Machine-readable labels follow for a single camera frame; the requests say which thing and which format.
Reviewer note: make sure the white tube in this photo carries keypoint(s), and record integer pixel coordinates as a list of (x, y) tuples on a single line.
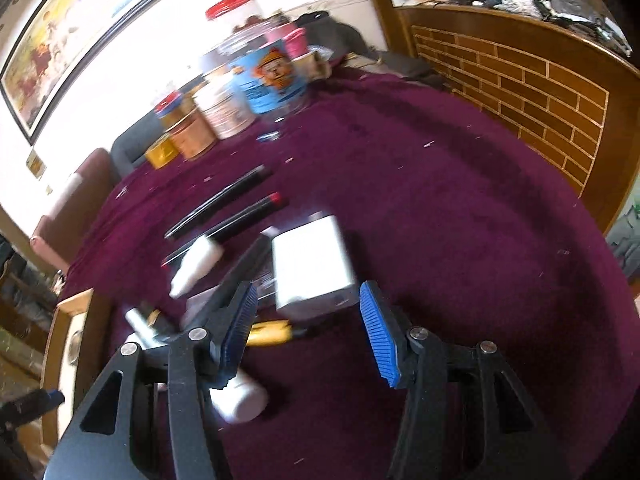
[(195, 265)]

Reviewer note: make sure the beige cup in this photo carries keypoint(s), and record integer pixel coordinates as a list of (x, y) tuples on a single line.
[(310, 65)]

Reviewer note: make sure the pink cup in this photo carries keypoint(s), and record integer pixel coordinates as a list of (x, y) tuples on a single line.
[(295, 42)]

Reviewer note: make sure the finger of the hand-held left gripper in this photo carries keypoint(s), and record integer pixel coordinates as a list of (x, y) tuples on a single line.
[(35, 405)]

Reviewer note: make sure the clear jar with blue label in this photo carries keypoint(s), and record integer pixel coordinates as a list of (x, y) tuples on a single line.
[(270, 80)]

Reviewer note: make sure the grey chair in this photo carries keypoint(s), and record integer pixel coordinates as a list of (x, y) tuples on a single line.
[(130, 145)]

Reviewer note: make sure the white bottle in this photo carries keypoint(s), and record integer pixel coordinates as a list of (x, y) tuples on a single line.
[(240, 400)]

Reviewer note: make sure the yellow utility knife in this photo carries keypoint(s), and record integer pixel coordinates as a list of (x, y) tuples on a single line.
[(270, 334)]

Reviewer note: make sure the silver metal cylinder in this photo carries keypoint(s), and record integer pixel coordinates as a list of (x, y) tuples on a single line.
[(140, 327)]

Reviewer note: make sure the cardboard box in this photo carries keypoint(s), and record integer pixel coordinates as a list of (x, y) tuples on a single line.
[(65, 340)]

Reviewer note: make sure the black marker with grey ends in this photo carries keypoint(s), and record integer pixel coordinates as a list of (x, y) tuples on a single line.
[(220, 202)]

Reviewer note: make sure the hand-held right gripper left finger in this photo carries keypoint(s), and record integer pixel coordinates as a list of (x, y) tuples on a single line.
[(240, 320)]

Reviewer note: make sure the pinkish brown chair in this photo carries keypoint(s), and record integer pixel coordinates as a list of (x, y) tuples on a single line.
[(75, 200)]

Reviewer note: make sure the dark wooden glass cabinet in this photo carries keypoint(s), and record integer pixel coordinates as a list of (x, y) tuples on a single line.
[(25, 300)]

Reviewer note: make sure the framed painting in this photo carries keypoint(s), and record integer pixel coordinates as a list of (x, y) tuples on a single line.
[(65, 35)]

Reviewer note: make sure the black marker with red tip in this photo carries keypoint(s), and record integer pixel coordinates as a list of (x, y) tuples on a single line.
[(240, 217)]

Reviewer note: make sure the wooden brick-pattern counter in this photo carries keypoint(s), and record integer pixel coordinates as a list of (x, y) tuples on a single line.
[(525, 85)]

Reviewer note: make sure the brown jar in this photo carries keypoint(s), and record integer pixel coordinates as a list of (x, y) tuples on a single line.
[(192, 132)]

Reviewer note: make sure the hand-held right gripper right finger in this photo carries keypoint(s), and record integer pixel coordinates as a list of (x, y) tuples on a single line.
[(377, 330)]

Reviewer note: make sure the white charger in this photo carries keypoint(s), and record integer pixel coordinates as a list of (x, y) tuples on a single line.
[(310, 265)]

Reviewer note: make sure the yellow tape roll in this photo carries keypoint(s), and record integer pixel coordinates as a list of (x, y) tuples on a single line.
[(161, 152)]

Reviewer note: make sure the small jar with red lid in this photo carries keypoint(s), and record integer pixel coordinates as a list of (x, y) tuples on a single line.
[(170, 110)]

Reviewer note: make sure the wall plate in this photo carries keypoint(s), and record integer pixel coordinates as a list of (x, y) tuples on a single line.
[(36, 162)]

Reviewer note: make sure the clear jar with red lid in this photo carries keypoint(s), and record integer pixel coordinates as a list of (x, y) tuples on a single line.
[(232, 7)]

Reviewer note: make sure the white jar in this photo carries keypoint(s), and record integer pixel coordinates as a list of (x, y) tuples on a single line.
[(222, 107)]

